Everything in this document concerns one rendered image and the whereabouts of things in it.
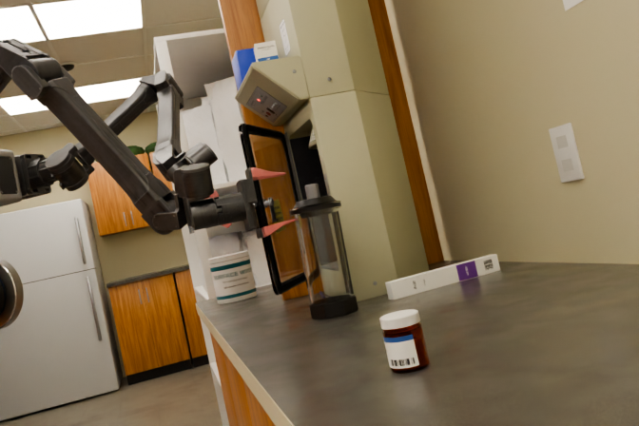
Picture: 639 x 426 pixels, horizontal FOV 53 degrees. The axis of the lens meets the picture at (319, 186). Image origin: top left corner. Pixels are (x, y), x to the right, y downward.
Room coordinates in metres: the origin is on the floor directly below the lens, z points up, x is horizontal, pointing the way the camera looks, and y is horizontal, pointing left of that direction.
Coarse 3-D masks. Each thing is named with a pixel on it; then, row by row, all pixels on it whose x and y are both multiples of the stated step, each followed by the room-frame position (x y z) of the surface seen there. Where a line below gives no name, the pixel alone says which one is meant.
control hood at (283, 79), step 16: (256, 64) 1.41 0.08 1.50; (272, 64) 1.42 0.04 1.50; (288, 64) 1.43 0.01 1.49; (256, 80) 1.48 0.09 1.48; (272, 80) 1.42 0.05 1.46; (288, 80) 1.43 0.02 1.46; (304, 80) 1.44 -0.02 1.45; (240, 96) 1.66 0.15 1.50; (272, 96) 1.52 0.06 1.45; (288, 96) 1.45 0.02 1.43; (304, 96) 1.44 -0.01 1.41; (256, 112) 1.71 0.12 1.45; (288, 112) 1.57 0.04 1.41
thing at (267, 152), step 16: (240, 128) 1.44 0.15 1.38; (256, 144) 1.51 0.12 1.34; (272, 144) 1.63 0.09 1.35; (256, 160) 1.49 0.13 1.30; (272, 160) 1.60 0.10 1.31; (288, 176) 1.70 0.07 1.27; (272, 192) 1.55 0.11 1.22; (288, 192) 1.67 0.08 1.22; (256, 208) 1.44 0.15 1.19; (288, 208) 1.64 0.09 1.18; (288, 224) 1.62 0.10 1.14; (272, 240) 1.48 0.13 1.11; (288, 240) 1.59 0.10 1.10; (288, 256) 1.57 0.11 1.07; (272, 272) 1.44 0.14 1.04; (288, 272) 1.54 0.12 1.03
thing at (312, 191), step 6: (306, 186) 1.32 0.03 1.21; (312, 186) 1.31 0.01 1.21; (318, 186) 1.32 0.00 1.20; (306, 192) 1.32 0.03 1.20; (312, 192) 1.31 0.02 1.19; (318, 192) 1.32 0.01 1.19; (312, 198) 1.31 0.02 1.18; (318, 198) 1.29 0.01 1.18; (324, 198) 1.30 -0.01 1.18; (330, 198) 1.31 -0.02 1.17; (300, 204) 1.30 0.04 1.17; (306, 204) 1.29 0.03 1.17; (312, 204) 1.28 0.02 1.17
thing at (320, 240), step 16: (336, 208) 1.31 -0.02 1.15; (304, 224) 1.29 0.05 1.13; (320, 224) 1.28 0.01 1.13; (336, 224) 1.30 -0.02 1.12; (304, 240) 1.30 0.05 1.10; (320, 240) 1.28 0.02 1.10; (336, 240) 1.29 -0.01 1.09; (304, 256) 1.30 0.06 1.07; (320, 256) 1.28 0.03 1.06; (336, 256) 1.29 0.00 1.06; (304, 272) 1.32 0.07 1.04; (320, 272) 1.28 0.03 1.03; (336, 272) 1.29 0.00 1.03; (320, 288) 1.29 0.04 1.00; (336, 288) 1.28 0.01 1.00
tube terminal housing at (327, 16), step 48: (288, 0) 1.44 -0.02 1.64; (336, 0) 1.47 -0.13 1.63; (336, 48) 1.46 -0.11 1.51; (336, 96) 1.45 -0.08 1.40; (384, 96) 1.61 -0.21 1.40; (336, 144) 1.45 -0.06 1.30; (384, 144) 1.55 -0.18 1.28; (336, 192) 1.44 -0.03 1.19; (384, 192) 1.50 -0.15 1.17; (384, 240) 1.46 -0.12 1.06; (384, 288) 1.46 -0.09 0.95
